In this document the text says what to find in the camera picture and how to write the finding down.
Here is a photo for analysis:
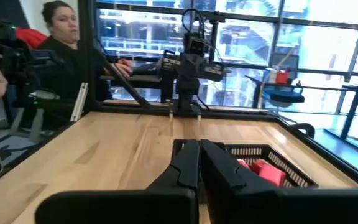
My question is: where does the red cloth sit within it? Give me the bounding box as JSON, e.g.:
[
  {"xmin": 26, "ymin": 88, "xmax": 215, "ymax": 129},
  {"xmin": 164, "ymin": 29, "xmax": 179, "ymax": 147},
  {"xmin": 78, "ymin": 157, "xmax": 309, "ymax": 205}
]
[{"xmin": 14, "ymin": 27, "xmax": 48, "ymax": 50}]

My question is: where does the pink plug adapter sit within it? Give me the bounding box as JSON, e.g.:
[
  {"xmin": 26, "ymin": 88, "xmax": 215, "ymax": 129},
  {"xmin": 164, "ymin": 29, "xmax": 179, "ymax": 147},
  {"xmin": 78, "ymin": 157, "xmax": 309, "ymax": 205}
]
[{"xmin": 258, "ymin": 163, "xmax": 287, "ymax": 187}]

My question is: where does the person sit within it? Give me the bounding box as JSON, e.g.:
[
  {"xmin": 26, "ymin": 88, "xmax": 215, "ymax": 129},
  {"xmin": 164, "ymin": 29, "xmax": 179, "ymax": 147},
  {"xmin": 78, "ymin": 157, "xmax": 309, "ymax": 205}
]
[{"xmin": 37, "ymin": 0, "xmax": 134, "ymax": 105}]

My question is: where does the black curved cable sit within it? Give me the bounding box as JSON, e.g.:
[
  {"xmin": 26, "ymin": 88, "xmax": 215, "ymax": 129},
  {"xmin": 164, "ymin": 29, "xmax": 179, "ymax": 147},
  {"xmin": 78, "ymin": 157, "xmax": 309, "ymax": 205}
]
[{"xmin": 290, "ymin": 122, "xmax": 316, "ymax": 139}]

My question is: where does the red box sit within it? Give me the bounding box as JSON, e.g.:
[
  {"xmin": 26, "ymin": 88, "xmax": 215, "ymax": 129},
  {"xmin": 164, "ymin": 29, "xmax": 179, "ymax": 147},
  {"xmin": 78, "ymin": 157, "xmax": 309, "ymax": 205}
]
[{"xmin": 275, "ymin": 70, "xmax": 290, "ymax": 85}]

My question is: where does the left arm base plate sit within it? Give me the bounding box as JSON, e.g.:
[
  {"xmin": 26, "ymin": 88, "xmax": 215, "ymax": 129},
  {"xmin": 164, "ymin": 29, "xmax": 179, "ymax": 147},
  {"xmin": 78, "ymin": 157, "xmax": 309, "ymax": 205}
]
[{"xmin": 165, "ymin": 98, "xmax": 213, "ymax": 119}]

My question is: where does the black computer monitor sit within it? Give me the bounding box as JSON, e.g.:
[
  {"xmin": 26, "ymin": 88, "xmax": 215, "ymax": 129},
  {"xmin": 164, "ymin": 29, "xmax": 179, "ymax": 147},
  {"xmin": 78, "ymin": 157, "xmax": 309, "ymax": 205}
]
[{"xmin": 269, "ymin": 52, "xmax": 300, "ymax": 73}]

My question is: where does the white box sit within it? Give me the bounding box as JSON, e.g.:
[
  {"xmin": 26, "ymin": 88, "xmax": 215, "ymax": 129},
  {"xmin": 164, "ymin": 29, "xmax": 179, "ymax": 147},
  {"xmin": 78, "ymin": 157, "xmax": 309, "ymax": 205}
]
[{"xmin": 261, "ymin": 67, "xmax": 278, "ymax": 84}]

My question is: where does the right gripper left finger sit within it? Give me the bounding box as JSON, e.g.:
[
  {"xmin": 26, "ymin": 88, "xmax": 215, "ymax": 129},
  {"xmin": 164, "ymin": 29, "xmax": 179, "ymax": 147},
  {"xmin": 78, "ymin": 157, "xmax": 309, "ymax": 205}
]
[{"xmin": 35, "ymin": 139, "xmax": 201, "ymax": 224}]

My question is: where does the large window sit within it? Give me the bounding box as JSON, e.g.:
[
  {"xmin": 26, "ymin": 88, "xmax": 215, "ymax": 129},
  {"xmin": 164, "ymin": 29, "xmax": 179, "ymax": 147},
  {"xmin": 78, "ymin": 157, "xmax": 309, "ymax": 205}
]
[{"xmin": 96, "ymin": 0, "xmax": 358, "ymax": 110}]

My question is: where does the silver bracket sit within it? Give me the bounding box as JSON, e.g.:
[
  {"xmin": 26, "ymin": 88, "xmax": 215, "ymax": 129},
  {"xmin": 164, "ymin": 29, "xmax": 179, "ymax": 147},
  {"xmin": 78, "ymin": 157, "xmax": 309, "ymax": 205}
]
[{"xmin": 70, "ymin": 82, "xmax": 90, "ymax": 123}]

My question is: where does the black standing desk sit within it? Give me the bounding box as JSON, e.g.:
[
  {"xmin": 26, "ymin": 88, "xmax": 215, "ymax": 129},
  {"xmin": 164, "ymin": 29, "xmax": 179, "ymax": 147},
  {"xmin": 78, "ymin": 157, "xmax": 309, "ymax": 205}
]
[{"xmin": 246, "ymin": 73, "xmax": 358, "ymax": 153}]

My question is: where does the black mesh basket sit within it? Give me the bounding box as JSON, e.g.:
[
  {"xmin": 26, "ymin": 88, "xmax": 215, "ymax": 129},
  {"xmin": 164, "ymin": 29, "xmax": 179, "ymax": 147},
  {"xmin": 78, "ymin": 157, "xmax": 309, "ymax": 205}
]
[{"xmin": 219, "ymin": 142, "xmax": 319, "ymax": 189}]

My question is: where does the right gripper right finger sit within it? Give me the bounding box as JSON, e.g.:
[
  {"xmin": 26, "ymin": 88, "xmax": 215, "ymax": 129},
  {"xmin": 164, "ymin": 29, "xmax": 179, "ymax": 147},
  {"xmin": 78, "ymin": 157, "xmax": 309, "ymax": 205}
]
[{"xmin": 200, "ymin": 139, "xmax": 358, "ymax": 224}]

